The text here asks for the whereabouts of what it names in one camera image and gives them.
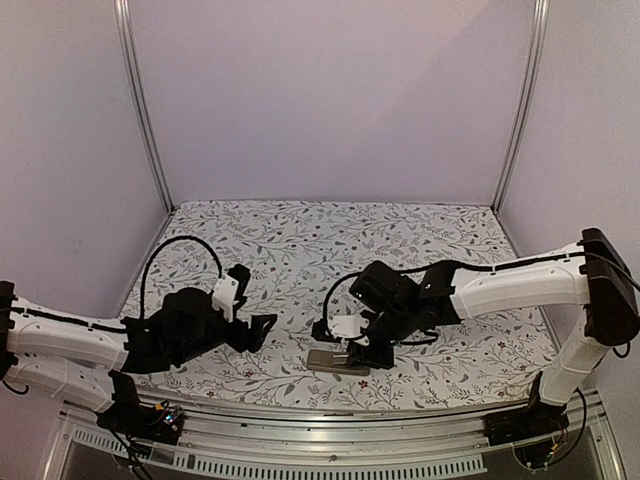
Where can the floral patterned table mat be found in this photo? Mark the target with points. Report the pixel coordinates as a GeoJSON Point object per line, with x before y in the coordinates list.
{"type": "Point", "coordinates": [299, 254]}

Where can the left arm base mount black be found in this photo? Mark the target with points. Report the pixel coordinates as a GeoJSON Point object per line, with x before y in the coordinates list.
{"type": "Point", "coordinates": [126, 415]}

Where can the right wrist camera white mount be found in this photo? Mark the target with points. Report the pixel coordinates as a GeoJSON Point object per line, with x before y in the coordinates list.
{"type": "Point", "coordinates": [341, 328]}

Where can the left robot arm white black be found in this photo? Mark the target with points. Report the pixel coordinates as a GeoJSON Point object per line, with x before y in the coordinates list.
{"type": "Point", "coordinates": [92, 361]}

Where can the grey remote control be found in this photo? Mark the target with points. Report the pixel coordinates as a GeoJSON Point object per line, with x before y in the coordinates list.
{"type": "Point", "coordinates": [334, 363]}

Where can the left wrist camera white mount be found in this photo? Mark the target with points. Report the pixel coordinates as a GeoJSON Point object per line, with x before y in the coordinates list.
{"type": "Point", "coordinates": [223, 297]}

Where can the right aluminium frame post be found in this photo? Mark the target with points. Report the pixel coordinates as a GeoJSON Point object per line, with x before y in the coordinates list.
{"type": "Point", "coordinates": [527, 91]}

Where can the aluminium frame post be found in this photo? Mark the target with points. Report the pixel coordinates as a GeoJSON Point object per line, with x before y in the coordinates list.
{"type": "Point", "coordinates": [527, 91]}
{"type": "Point", "coordinates": [133, 73]}

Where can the aluminium front rail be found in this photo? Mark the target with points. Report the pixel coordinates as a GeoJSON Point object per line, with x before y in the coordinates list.
{"type": "Point", "coordinates": [231, 440]}

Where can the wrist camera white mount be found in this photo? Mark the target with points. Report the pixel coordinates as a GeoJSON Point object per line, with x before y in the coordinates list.
{"type": "Point", "coordinates": [341, 328]}
{"type": "Point", "coordinates": [223, 297]}

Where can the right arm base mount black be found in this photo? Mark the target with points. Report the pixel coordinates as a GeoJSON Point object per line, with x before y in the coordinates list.
{"type": "Point", "coordinates": [533, 420]}

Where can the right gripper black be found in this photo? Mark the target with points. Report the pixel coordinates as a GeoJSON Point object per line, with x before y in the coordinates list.
{"type": "Point", "coordinates": [382, 359]}

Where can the left aluminium frame post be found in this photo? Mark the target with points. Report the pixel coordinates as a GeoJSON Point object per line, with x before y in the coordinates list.
{"type": "Point", "coordinates": [133, 73]}

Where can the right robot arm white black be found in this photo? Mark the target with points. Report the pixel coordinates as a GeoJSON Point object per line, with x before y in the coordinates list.
{"type": "Point", "coordinates": [589, 273]}

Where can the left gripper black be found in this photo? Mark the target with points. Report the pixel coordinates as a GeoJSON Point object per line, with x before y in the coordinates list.
{"type": "Point", "coordinates": [255, 335]}

